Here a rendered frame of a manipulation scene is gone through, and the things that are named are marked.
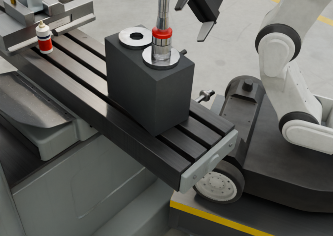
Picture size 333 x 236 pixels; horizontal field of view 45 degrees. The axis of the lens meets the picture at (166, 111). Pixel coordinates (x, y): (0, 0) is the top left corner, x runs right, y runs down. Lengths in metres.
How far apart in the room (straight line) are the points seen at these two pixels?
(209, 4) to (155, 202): 1.05
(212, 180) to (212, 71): 1.44
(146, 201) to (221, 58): 1.48
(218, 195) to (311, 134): 0.41
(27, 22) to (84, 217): 0.74
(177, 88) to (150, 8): 2.58
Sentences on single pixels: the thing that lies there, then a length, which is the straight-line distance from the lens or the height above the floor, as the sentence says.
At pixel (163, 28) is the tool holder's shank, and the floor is 1.22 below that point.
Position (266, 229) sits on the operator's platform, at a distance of 1.58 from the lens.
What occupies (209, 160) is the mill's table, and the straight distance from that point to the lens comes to 1.04.
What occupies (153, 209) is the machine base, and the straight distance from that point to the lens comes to 1.80.
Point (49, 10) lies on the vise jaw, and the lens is 1.39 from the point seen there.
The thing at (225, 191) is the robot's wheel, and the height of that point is 0.47.
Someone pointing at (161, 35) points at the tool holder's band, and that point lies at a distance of 0.92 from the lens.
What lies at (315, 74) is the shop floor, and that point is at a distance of 3.06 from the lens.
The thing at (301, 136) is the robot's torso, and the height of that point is 0.68.
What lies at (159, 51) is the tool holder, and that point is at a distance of 0.95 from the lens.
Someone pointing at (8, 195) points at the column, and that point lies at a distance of 1.21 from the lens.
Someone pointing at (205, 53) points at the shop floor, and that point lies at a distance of 3.02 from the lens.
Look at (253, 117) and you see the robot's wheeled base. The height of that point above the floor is 0.59.
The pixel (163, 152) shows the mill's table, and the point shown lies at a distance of 1.02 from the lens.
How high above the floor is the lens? 1.70
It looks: 43 degrees down
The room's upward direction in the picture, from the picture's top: 4 degrees clockwise
